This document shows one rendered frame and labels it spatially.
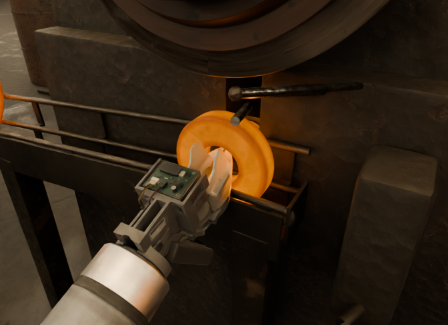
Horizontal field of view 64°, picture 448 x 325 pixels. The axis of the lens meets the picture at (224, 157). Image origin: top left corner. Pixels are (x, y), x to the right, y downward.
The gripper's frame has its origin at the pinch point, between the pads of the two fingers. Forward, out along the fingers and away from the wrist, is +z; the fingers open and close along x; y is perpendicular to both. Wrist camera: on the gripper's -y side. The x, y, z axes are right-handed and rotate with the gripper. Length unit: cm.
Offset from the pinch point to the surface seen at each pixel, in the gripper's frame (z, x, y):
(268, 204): -4.3, -9.0, -2.0
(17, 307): -29, 73, -69
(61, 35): 9.9, 39.6, 9.9
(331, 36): 2.6, -14.2, 19.8
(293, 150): 4.9, -9.1, -0.1
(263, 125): 6.9, -3.5, 1.5
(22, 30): 122, 261, -71
